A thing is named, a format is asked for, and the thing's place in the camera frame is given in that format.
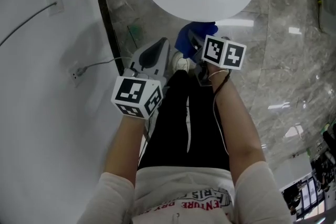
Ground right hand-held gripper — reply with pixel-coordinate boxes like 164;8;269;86
187;29;247;87

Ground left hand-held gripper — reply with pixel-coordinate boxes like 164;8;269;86
110;37;170;121

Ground blue cleaning cloth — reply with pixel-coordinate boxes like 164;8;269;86
174;21;219;60

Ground person's left forearm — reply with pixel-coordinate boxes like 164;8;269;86
104;112;148;179

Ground person's right forearm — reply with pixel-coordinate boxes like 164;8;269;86
209;67;266;183

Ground person's white shoe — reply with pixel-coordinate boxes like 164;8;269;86
172;51;191;73

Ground person's black trousers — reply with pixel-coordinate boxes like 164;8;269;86
137;69;232;170

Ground black skirting strip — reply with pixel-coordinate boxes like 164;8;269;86
90;0;125;77

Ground person's white printed shirt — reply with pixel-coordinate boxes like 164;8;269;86
86;161;292;224

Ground cluttered desk with screens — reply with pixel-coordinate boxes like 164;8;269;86
280;120;336;221

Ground thin wrist bracelet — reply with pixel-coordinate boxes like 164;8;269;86
208;68;229;80

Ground grey plug with cable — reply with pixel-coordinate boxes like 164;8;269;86
75;57;124;77

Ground white wall power socket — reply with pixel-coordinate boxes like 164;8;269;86
68;60;88;89

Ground thin white gripper cable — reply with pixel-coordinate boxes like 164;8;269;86
213;94;229;153

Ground black hose with yellow clip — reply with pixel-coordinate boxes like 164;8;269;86
316;0;336;34

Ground white wall socket plate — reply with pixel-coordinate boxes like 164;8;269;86
45;0;65;17

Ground thin grey wall cable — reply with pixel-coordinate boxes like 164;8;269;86
0;2;58;47

